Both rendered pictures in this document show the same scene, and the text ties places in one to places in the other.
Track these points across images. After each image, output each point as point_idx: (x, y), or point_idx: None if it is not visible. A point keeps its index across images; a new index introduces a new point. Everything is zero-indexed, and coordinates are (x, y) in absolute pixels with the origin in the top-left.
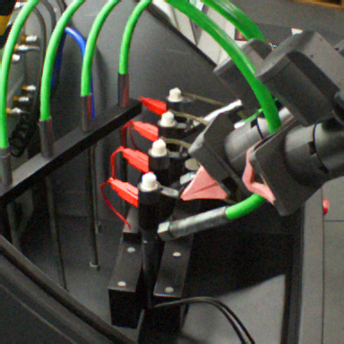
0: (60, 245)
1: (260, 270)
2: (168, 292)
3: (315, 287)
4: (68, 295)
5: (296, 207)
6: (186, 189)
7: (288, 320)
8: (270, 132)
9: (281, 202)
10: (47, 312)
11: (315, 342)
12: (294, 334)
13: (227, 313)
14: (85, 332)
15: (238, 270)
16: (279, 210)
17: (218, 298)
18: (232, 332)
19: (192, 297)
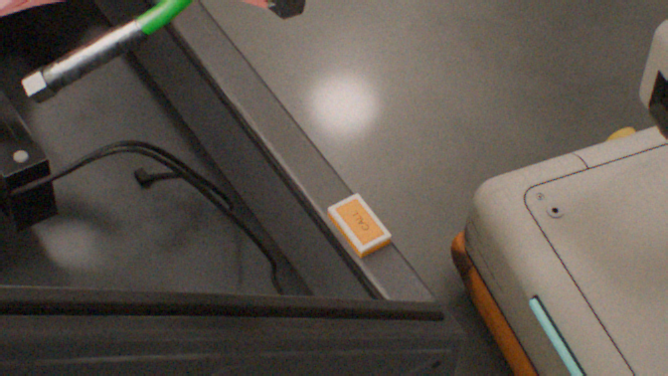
0: None
1: (50, 34)
2: (24, 160)
3: (215, 41)
4: (110, 291)
5: (303, 0)
6: (0, 0)
7: (169, 101)
8: None
9: (287, 6)
10: (117, 342)
11: (292, 133)
12: (229, 129)
13: (65, 132)
14: (167, 330)
15: (16, 51)
16: (280, 14)
17: (27, 115)
18: (101, 163)
19: (86, 155)
